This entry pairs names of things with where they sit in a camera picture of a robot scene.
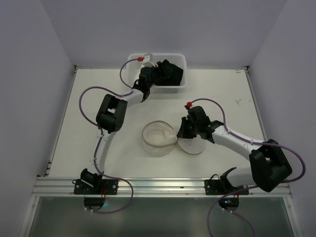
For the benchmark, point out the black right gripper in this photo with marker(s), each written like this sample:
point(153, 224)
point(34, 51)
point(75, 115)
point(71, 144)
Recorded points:
point(186, 128)

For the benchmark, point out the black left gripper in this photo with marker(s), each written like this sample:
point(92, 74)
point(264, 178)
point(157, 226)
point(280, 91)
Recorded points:
point(159, 71)

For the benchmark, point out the black bra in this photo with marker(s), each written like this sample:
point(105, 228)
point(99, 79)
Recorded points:
point(175, 78)

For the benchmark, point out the white mesh laundry bag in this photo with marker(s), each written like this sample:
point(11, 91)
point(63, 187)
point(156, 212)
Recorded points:
point(159, 138)

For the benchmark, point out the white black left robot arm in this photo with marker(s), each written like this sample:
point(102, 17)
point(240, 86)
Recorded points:
point(111, 114)

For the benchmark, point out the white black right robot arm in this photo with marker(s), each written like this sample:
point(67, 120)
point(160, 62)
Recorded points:
point(268, 164)

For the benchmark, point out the white perforated plastic basket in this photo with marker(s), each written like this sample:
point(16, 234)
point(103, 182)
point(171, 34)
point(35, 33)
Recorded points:
point(133, 70)

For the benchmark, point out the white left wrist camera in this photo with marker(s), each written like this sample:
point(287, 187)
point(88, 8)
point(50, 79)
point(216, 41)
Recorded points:
point(147, 60)

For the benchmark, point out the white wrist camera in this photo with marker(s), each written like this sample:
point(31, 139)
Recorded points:
point(189, 105)
point(147, 60)

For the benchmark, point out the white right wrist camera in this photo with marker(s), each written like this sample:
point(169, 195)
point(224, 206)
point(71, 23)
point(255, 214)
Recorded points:
point(189, 105)

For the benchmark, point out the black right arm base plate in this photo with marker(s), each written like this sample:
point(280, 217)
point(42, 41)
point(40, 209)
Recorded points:
point(216, 186)

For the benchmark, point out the aluminium table edge rail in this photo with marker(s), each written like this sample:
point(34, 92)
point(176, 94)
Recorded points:
point(147, 188)

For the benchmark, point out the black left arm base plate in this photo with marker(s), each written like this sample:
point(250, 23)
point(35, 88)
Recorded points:
point(107, 187)

